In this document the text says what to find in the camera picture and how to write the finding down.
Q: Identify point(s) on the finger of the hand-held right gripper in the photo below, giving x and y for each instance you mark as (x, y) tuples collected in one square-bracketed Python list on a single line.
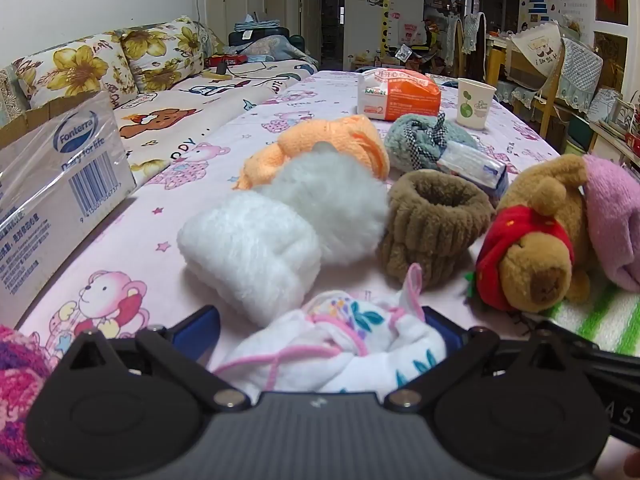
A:
[(600, 347)]

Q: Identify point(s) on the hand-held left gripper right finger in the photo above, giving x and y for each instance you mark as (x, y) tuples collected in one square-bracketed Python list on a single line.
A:
[(440, 332)]

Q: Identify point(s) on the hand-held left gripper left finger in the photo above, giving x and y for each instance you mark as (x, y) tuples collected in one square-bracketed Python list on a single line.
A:
[(197, 325)]

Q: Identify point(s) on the green striped white towel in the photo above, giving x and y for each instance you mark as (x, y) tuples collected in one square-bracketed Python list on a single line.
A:
[(600, 315)]

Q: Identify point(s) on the white fluffy towel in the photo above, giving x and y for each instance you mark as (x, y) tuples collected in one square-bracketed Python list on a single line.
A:
[(250, 255)]

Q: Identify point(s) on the white floral cloth pink trim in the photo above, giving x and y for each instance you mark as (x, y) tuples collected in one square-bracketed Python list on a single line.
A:
[(350, 345)]

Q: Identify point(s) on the brown bear plush strawberry hat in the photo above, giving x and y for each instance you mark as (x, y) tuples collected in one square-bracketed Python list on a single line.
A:
[(535, 255)]

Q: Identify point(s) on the pink purple towel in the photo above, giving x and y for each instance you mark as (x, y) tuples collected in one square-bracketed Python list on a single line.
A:
[(612, 215)]

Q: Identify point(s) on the white fluffy pompom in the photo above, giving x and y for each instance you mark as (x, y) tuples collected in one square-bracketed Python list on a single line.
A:
[(335, 205)]

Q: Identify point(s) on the small white tissue packet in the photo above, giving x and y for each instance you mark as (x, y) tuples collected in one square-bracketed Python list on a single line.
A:
[(475, 165)]

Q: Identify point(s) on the pink purple knit hat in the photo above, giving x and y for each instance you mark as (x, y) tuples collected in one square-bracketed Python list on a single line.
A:
[(20, 390)]

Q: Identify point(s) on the grey-green fluffy hat checked bow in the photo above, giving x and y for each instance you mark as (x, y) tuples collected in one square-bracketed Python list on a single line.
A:
[(415, 142)]

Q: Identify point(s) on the cardboard box with blue label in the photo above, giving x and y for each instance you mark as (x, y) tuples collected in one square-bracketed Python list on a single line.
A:
[(55, 190)]

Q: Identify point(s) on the orange knit cloth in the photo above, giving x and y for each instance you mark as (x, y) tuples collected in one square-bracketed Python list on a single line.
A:
[(320, 137)]

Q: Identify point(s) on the person's right hand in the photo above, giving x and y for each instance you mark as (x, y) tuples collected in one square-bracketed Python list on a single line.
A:
[(634, 467)]

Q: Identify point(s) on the pink bear printed tablecloth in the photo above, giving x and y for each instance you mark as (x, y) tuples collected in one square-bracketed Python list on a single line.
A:
[(150, 240)]

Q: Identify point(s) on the white paper cup green print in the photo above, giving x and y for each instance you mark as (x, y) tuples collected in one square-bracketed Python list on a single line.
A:
[(474, 105)]

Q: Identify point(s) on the orange white tissue pack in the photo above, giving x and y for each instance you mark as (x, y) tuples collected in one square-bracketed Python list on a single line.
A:
[(410, 95)]

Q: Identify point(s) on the wooden dining chair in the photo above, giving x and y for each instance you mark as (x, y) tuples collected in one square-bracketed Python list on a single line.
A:
[(550, 85)]

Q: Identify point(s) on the yellow floral cushion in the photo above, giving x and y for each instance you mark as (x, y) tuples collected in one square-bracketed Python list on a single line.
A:
[(75, 67), (160, 50), (210, 40)]

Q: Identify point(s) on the grey-blue crumpled blanket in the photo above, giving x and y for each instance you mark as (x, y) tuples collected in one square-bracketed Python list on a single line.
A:
[(280, 52)]

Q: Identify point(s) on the dark suitcase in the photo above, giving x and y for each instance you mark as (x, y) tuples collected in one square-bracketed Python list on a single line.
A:
[(260, 35)]

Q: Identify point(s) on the pink white plastic bag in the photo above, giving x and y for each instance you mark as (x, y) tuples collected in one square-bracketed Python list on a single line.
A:
[(412, 34)]

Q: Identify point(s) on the cream cloth bag bear print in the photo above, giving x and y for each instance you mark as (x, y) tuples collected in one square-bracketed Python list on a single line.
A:
[(537, 42)]

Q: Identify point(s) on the giraffe height chart sticker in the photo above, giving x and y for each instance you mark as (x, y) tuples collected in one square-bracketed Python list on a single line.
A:
[(386, 10)]

